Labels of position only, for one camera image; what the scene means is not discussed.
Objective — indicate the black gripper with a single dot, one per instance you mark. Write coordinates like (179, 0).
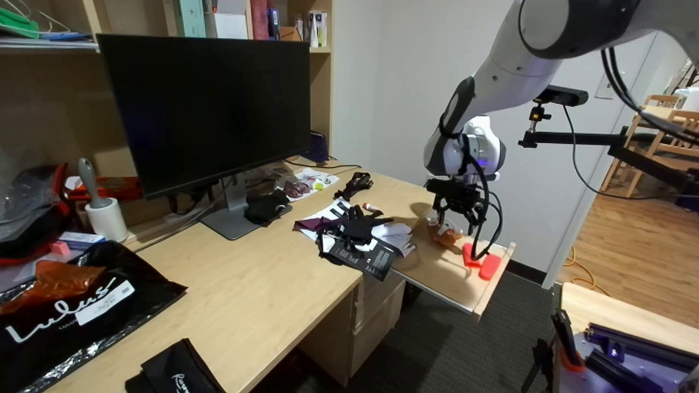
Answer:
(456, 195)

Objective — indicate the brown tape dispenser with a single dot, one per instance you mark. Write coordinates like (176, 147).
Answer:
(449, 236)

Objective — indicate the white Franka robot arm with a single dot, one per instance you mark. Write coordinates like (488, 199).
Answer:
(554, 44)

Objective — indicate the wooden pull-out drawer tray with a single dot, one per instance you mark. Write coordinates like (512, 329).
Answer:
(437, 273)

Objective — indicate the wooden desk drawer cabinet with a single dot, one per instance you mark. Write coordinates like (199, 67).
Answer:
(357, 319)

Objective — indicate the purple plastic tray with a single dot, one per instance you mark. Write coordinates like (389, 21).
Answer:
(641, 357)

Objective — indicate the black tray with objects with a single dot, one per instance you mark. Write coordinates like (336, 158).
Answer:
(87, 319)

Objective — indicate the small red plastic block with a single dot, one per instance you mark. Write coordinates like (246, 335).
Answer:
(470, 253)

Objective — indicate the white paper sheets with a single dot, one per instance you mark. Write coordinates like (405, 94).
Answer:
(395, 234)

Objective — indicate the long red plastic block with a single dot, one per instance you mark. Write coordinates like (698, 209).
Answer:
(489, 266)

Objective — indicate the black product tag card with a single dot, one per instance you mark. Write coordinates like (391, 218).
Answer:
(371, 262)

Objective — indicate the printed leaflet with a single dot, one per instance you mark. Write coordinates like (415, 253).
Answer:
(309, 179)

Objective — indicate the dark blue cup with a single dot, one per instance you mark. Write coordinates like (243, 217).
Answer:
(317, 145)

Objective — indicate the black folded cloth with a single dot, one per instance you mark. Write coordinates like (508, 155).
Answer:
(268, 209)

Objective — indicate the small wooden side table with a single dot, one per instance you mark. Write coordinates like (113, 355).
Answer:
(625, 313)

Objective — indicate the wooden chair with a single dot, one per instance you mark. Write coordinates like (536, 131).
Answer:
(657, 145)

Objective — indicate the grey monitor stand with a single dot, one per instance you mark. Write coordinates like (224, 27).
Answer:
(229, 218)

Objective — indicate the black computer monitor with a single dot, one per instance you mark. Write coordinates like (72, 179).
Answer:
(203, 109)

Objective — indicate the red book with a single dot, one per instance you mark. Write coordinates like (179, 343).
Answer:
(260, 17)

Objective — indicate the white box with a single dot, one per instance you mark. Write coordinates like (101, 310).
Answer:
(229, 22)

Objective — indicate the teal flat box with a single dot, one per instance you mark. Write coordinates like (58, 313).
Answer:
(193, 17)

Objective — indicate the red fabric bag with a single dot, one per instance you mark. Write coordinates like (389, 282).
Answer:
(110, 188)

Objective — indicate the orange plastic wrapper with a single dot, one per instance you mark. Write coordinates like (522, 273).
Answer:
(50, 284)

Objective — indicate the wooden shelf unit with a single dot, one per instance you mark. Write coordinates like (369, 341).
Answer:
(50, 109)

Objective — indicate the grey plastic bag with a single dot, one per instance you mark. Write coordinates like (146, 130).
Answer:
(24, 199)

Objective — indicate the green shelf item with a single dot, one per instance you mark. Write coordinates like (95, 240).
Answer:
(15, 22)

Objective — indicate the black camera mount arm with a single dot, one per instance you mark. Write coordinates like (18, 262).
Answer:
(581, 138)

